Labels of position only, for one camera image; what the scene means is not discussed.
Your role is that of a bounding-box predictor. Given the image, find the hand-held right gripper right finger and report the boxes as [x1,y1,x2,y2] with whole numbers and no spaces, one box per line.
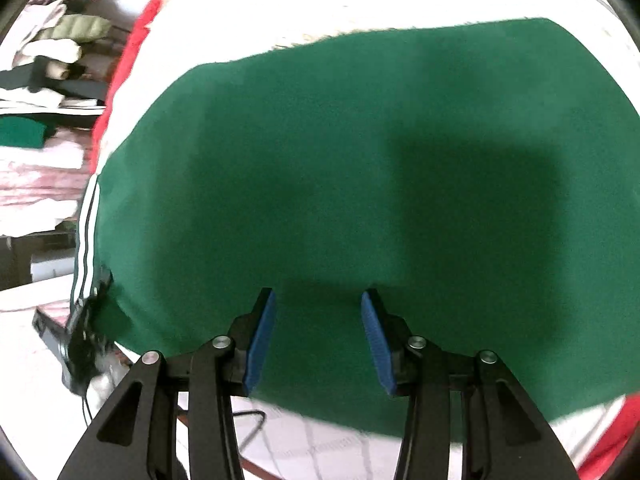
[360,288,582,480]

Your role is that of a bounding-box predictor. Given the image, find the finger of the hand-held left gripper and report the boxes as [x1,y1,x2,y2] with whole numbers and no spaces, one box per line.
[70,265,115,333]

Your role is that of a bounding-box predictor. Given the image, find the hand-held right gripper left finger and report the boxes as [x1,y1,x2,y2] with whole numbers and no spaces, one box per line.
[57,287,277,480]

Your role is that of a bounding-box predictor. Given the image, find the green and white varsity jacket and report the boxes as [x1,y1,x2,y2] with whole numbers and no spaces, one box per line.
[69,16,640,443]

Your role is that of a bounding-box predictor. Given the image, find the pale pink hanging cloth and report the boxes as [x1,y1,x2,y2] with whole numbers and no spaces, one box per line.
[0,149,88,236]

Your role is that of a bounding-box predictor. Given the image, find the dark green hanging garment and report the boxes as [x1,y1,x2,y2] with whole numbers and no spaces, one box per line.
[0,115,57,151]

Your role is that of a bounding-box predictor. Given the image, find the white puffer garment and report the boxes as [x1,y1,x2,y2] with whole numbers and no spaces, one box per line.
[17,39,83,65]

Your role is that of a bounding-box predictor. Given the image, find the red floral blanket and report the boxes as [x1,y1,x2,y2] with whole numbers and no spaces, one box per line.
[89,0,640,480]

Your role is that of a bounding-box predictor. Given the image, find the olive puffer garment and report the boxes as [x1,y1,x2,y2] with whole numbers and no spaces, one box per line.
[37,13,114,44]

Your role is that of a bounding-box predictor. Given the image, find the white diamond-pattern floral cloth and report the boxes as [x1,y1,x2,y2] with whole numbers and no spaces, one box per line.
[92,0,640,480]

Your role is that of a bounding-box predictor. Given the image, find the black wire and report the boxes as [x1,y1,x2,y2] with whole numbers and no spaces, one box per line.
[235,409,269,463]

